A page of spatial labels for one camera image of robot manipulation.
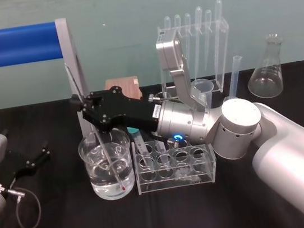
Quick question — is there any long clear plastic pipette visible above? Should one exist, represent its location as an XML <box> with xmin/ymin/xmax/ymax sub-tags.
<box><xmin>205</xmin><ymin>0</ymin><xmax>234</xmax><ymax>83</ymax></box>

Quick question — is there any glass beaker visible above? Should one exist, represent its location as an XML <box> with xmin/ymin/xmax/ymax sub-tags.
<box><xmin>76</xmin><ymin>126</ymin><xmax>139</xmax><ymax>205</ymax></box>

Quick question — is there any glass conical flask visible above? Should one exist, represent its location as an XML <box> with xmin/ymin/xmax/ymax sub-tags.
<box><xmin>241</xmin><ymin>33</ymin><xmax>287</xmax><ymax>102</ymax></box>

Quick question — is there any gripper cable silver plug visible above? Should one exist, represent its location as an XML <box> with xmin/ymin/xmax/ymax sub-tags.
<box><xmin>146</xmin><ymin>90</ymin><xmax>181</xmax><ymax>106</ymax></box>
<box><xmin>0</xmin><ymin>183</ymin><xmax>45</xmax><ymax>228</ymax></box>

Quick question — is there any left gripper cable silver plug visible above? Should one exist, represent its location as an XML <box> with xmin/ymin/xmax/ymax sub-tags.
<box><xmin>0</xmin><ymin>183</ymin><xmax>45</xmax><ymax>228</ymax></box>

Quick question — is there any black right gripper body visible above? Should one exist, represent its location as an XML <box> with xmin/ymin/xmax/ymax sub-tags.
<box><xmin>91</xmin><ymin>79</ymin><xmax>169</xmax><ymax>141</ymax></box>

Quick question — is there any glass thermometer red tip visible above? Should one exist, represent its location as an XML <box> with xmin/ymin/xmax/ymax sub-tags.
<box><xmin>65</xmin><ymin>57</ymin><xmax>128</xmax><ymax>198</ymax></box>

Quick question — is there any grey tube stand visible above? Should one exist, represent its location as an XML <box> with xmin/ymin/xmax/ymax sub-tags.
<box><xmin>53</xmin><ymin>15</ymin><xmax>97</xmax><ymax>138</ymax></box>

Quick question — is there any clear graduated cylinder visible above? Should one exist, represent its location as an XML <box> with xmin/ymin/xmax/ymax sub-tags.
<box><xmin>217</xmin><ymin>54</ymin><xmax>250</xmax><ymax>105</ymax></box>

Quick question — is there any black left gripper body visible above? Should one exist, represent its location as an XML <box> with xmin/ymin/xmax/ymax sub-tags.
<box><xmin>3</xmin><ymin>147</ymin><xmax>37</xmax><ymax>185</ymax></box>

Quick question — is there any brown wooden block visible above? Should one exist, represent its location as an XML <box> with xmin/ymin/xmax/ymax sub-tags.
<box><xmin>104</xmin><ymin>75</ymin><xmax>143</xmax><ymax>104</ymax></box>

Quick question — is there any clear acrylic test tube rack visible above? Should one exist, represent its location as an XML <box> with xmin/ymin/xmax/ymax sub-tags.
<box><xmin>130</xmin><ymin>130</ymin><xmax>220</xmax><ymax>196</ymax></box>

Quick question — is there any clear test tube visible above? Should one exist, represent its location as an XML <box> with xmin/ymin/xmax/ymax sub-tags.
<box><xmin>131</xmin><ymin>129</ymin><xmax>155</xmax><ymax>176</ymax></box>
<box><xmin>154</xmin><ymin>140</ymin><xmax>171</xmax><ymax>165</ymax></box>

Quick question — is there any clear acrylic pipette rack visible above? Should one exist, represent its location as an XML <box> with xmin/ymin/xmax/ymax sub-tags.
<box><xmin>153</xmin><ymin>15</ymin><xmax>239</xmax><ymax>102</ymax></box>

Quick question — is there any blue plastic tube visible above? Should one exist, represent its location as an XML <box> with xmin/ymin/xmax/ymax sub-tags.
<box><xmin>0</xmin><ymin>21</ymin><xmax>65</xmax><ymax>69</ymax></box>

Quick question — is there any clear water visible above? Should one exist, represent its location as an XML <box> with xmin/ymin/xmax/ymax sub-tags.
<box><xmin>86</xmin><ymin>154</ymin><xmax>139</xmax><ymax>202</ymax></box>

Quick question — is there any small clear plastic beaker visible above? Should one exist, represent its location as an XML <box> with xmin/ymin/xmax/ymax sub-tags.
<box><xmin>189</xmin><ymin>76</ymin><xmax>218</xmax><ymax>112</ymax></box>

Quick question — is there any right gripper cable silver plug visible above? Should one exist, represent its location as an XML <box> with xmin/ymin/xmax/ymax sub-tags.
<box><xmin>146</xmin><ymin>90</ymin><xmax>181</xmax><ymax>106</ymax></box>

